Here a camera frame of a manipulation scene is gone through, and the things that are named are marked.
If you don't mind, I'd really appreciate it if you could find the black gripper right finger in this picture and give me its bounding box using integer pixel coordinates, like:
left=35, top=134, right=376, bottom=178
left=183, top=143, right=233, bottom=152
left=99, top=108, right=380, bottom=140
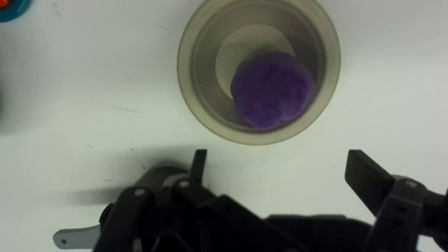
left=344, top=148, right=448, bottom=252

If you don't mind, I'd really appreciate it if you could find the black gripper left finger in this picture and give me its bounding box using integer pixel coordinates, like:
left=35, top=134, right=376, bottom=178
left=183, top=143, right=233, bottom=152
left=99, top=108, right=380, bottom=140
left=92, top=148, right=249, bottom=252

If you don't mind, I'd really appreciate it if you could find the teal and red toy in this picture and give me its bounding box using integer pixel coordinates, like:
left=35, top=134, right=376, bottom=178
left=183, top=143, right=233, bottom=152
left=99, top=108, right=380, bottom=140
left=0, top=0, right=35, bottom=24

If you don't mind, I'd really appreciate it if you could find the beige bowl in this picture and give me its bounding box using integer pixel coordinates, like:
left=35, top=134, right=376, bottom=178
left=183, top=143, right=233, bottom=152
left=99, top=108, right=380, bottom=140
left=176, top=0, right=341, bottom=147

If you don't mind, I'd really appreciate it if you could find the purple plush toy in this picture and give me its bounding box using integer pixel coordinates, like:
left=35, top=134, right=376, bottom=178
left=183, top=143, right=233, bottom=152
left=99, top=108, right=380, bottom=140
left=229, top=50, right=316, bottom=131

